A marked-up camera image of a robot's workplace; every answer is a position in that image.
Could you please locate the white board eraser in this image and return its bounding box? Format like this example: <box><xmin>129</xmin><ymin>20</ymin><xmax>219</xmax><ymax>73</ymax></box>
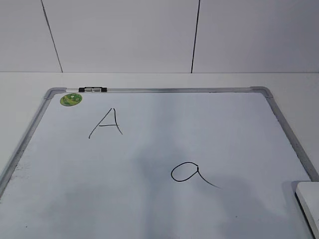
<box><xmin>296</xmin><ymin>182</ymin><xmax>319</xmax><ymax>239</ymax></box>

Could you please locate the round green magnet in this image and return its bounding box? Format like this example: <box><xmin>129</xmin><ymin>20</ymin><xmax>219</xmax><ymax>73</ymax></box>
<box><xmin>60</xmin><ymin>93</ymin><xmax>82</xmax><ymax>107</ymax></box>

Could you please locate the white board with grey frame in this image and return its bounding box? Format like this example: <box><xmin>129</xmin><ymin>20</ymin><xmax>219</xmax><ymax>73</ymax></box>
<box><xmin>0</xmin><ymin>87</ymin><xmax>319</xmax><ymax>239</ymax></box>

